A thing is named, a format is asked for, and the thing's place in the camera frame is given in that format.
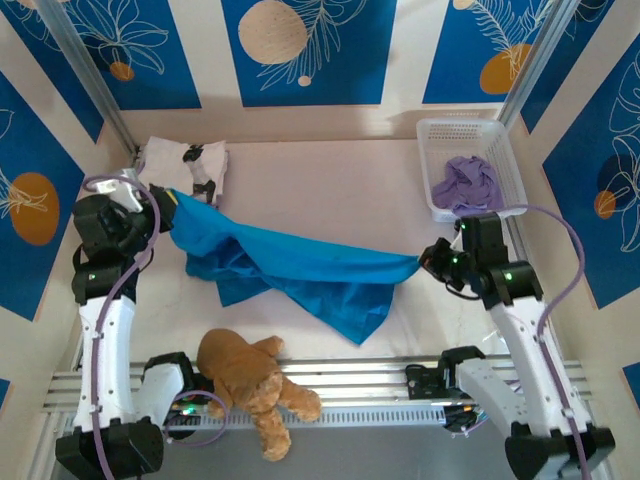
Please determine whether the blue t-shirt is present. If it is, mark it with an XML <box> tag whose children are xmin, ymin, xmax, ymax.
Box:
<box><xmin>167</xmin><ymin>188</ymin><xmax>424</xmax><ymax>347</ymax></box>

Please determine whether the white t-shirt with black print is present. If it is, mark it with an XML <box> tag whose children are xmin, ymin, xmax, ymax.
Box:
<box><xmin>135</xmin><ymin>137</ymin><xmax>230</xmax><ymax>205</ymax></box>

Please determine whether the crumpled purple t-shirt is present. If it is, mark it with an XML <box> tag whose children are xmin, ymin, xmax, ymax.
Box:
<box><xmin>431</xmin><ymin>154</ymin><xmax>506</xmax><ymax>219</ymax></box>

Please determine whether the white perforated plastic basket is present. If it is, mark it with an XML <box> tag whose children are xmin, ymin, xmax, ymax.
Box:
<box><xmin>415</xmin><ymin>117</ymin><xmax>530</xmax><ymax>224</ymax></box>

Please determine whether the brown teddy bear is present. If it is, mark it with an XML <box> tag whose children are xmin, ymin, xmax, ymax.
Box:
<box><xmin>195</xmin><ymin>327</ymin><xmax>323</xmax><ymax>462</ymax></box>

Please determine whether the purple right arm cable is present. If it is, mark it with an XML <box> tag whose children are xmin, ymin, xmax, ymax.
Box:
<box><xmin>449</xmin><ymin>203</ymin><xmax>589</xmax><ymax>480</ymax></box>

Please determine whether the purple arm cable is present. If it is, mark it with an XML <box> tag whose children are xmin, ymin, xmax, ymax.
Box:
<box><xmin>449</xmin><ymin>203</ymin><xmax>589</xmax><ymax>480</ymax></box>
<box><xmin>82</xmin><ymin>173</ymin><xmax>232</xmax><ymax>480</ymax></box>

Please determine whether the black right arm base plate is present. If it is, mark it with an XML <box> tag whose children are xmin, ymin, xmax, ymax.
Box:
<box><xmin>405</xmin><ymin>363</ymin><xmax>464</xmax><ymax>401</ymax></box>

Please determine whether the aluminium mounting rail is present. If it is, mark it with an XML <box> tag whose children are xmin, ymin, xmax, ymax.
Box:
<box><xmin>42</xmin><ymin>355</ymin><xmax>586</xmax><ymax>414</ymax></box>

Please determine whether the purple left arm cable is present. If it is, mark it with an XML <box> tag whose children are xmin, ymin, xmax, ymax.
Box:
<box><xmin>82</xmin><ymin>173</ymin><xmax>232</xmax><ymax>480</ymax></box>

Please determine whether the aluminium frame post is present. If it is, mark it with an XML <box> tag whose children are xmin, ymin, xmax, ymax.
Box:
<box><xmin>34</xmin><ymin>0</ymin><xmax>141</xmax><ymax>157</ymax></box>
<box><xmin>498</xmin><ymin>0</ymin><xmax>586</xmax><ymax>129</ymax></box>

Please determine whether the black electronics box with wires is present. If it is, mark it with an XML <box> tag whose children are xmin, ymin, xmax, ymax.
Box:
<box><xmin>443</xmin><ymin>404</ymin><xmax>489</xmax><ymax>434</ymax></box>
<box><xmin>169</xmin><ymin>402</ymin><xmax>204</xmax><ymax>427</ymax></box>

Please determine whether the white slotted cable duct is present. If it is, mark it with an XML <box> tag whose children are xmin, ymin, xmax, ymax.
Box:
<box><xmin>64</xmin><ymin>405</ymin><xmax>451</xmax><ymax>431</ymax></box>

